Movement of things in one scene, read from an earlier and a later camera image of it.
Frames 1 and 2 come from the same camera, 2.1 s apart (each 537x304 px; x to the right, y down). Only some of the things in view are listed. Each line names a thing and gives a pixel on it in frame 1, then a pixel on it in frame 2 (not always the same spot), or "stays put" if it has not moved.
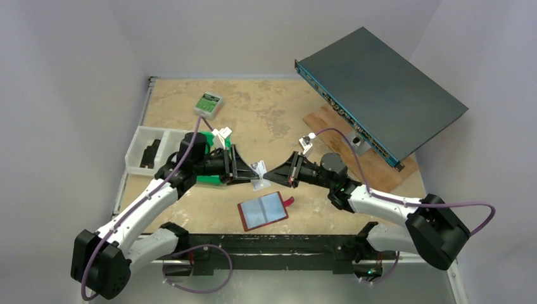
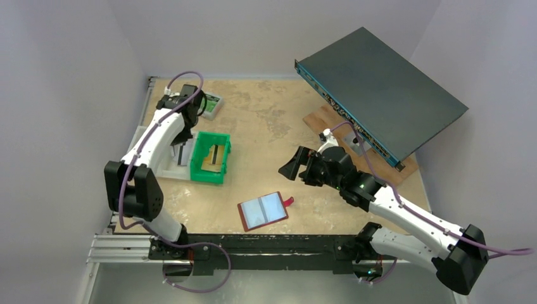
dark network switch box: (392, 106) stays put
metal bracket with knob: (358, 142) stays put
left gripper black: (228, 165) -> (183, 137)
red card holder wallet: (263, 210) stays put
